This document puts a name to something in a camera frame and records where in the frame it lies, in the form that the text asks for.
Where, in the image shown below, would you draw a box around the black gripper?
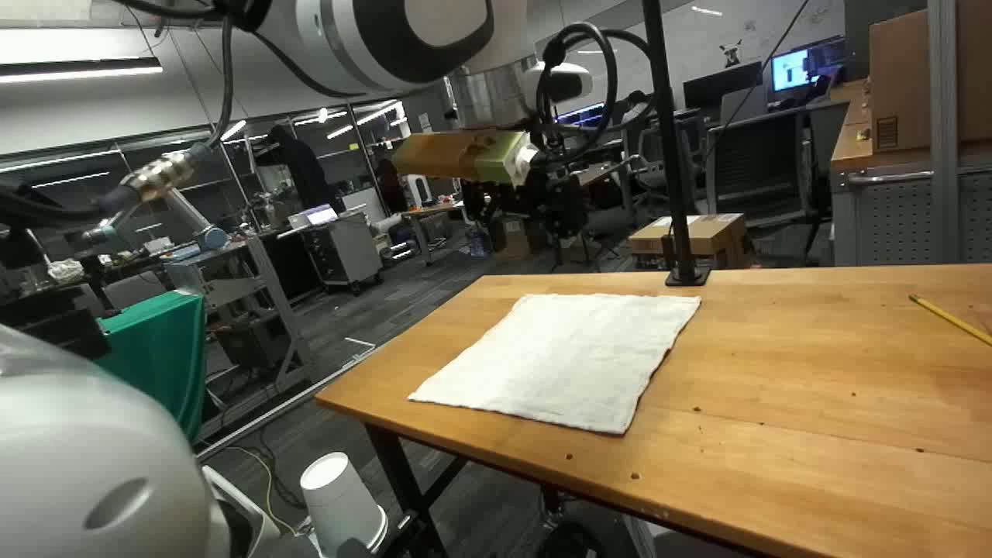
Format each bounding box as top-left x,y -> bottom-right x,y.
524,150 -> 594,244

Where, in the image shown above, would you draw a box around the white towel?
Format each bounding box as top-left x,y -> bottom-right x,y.
405,292 -> 704,437

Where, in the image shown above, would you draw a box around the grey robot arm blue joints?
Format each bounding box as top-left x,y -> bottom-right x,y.
76,148 -> 231,257

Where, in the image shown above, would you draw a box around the black vertical pole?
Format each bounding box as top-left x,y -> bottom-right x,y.
642,0 -> 714,287

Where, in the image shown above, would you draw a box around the low cardboard box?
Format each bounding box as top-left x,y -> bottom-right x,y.
627,209 -> 749,273

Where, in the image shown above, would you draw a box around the dark grey square panel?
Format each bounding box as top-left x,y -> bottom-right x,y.
706,102 -> 830,227

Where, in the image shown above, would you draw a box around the white rolling cabinet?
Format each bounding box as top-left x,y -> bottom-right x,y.
300,209 -> 383,292

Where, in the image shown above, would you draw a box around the open laptop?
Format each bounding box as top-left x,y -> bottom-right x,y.
289,202 -> 342,229

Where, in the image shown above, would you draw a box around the person in dark clothing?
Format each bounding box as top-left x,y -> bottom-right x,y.
264,120 -> 342,215

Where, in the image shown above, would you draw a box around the lit computer monitor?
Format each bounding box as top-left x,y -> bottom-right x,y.
769,42 -> 820,95

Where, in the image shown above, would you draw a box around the grey metal cart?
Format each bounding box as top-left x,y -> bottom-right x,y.
163,229 -> 314,416

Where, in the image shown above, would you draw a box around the grey metal cabinet wooden top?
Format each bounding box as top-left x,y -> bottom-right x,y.
826,76 -> 992,266

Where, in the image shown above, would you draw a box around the large cardboard box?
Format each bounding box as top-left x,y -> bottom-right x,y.
863,0 -> 992,156

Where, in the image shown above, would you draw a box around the white paper cup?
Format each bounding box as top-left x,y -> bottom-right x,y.
296,449 -> 392,558

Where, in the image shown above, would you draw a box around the yellow pencil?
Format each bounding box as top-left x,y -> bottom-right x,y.
909,293 -> 992,351

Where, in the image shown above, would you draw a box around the yellow wrist camera mount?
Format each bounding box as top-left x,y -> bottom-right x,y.
390,128 -> 542,192

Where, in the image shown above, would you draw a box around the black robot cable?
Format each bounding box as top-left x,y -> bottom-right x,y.
530,20 -> 624,166

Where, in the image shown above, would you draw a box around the black table frame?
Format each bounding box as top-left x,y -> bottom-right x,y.
359,417 -> 582,558

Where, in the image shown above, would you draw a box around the grey metal post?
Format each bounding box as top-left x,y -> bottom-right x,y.
922,0 -> 963,262

